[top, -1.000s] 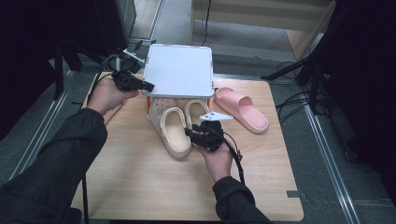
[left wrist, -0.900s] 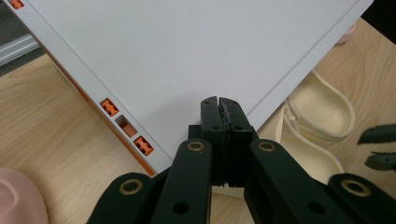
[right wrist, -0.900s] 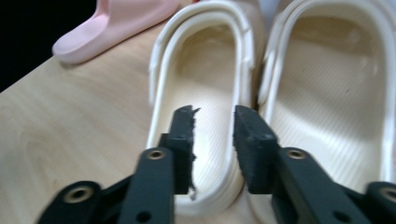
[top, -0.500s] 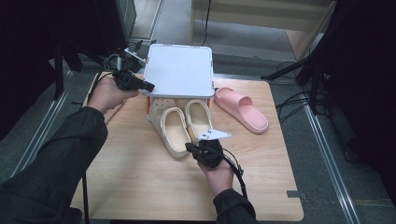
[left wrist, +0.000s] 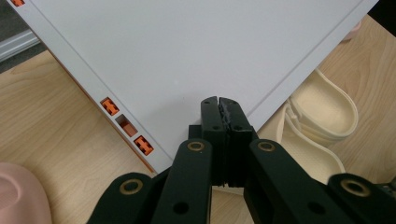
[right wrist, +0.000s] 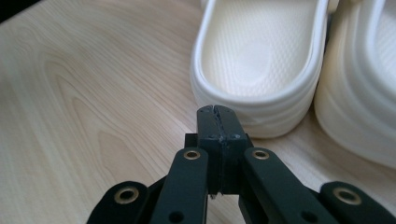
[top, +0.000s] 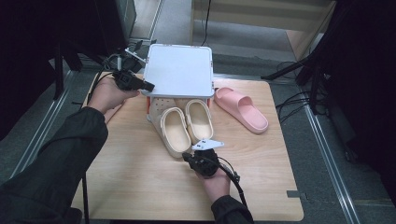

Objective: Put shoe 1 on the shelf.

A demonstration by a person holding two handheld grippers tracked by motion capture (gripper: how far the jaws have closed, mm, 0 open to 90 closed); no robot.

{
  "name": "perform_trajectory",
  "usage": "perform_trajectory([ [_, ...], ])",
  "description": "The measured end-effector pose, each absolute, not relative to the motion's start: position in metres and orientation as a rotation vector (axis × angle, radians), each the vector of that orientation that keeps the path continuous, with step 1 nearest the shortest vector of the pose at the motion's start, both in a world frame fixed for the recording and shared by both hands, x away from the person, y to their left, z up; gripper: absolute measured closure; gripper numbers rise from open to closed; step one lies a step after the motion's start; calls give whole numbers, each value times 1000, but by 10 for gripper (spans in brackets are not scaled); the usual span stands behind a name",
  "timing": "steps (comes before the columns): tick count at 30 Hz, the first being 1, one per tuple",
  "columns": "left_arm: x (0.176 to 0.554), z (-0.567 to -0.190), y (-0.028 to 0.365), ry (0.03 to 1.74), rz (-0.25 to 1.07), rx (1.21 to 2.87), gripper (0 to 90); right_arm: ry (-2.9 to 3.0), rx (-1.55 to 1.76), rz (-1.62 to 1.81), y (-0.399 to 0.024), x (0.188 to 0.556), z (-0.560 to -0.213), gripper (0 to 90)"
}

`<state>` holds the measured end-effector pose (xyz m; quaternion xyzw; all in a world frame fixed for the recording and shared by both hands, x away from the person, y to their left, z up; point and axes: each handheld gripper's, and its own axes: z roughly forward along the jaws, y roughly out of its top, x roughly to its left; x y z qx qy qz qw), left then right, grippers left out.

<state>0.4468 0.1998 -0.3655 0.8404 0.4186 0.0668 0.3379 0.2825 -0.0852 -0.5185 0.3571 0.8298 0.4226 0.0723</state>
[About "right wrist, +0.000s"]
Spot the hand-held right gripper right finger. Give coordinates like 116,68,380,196
214,105,249,195

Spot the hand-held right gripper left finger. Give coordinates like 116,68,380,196
196,105,223,194

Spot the cream perforated clog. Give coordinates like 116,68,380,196
313,0,396,171
190,0,331,139

